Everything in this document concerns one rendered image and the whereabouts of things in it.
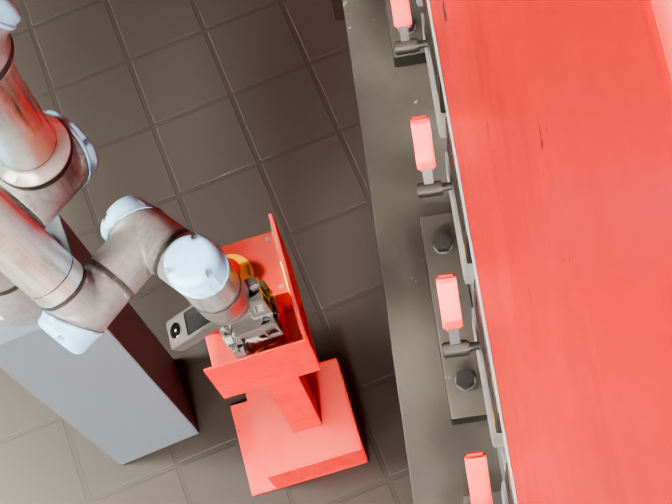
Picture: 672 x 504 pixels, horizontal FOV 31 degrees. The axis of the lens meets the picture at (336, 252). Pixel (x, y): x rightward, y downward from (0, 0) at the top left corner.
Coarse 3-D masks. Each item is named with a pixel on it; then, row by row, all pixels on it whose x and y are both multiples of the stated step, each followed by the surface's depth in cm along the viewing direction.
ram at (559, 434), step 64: (448, 0) 102; (512, 0) 56; (448, 64) 117; (512, 64) 60; (512, 128) 65; (512, 192) 70; (512, 256) 77; (512, 320) 85; (576, 320) 50; (512, 384) 96; (576, 384) 54; (512, 448) 109; (576, 448) 58
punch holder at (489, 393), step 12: (480, 312) 127; (480, 324) 129; (480, 336) 133; (480, 348) 135; (480, 360) 135; (480, 372) 140; (492, 384) 124; (492, 396) 127; (492, 408) 131; (492, 420) 132; (492, 432) 133
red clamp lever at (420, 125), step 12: (420, 120) 140; (420, 132) 140; (420, 144) 140; (432, 144) 141; (420, 156) 141; (432, 156) 141; (420, 168) 141; (432, 168) 142; (432, 180) 142; (420, 192) 142; (432, 192) 142
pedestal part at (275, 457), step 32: (320, 384) 246; (256, 416) 245; (320, 416) 243; (352, 416) 243; (256, 448) 253; (288, 448) 241; (320, 448) 241; (352, 448) 240; (256, 480) 251; (288, 480) 246
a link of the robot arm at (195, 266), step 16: (176, 240) 155; (192, 240) 154; (208, 240) 154; (176, 256) 154; (192, 256) 153; (208, 256) 153; (224, 256) 156; (160, 272) 158; (176, 272) 153; (192, 272) 152; (208, 272) 153; (224, 272) 155; (176, 288) 155; (192, 288) 153; (208, 288) 154; (224, 288) 157; (240, 288) 162; (192, 304) 161; (208, 304) 158; (224, 304) 160
